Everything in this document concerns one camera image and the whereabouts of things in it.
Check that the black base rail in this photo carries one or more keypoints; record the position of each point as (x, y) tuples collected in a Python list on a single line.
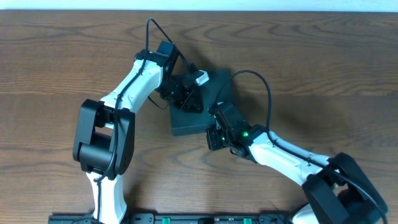
[(151, 218)]

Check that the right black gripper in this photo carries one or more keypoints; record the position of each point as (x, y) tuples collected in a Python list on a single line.
[(212, 144)]

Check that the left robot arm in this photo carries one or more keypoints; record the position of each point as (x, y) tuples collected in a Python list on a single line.
[(104, 140)]

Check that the black cardboard box with lid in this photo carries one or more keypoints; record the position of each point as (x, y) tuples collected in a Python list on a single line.
[(183, 123)]

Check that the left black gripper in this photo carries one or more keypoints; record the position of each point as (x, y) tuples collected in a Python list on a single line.
[(191, 96)]

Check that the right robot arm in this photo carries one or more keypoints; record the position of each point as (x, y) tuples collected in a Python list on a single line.
[(336, 188)]

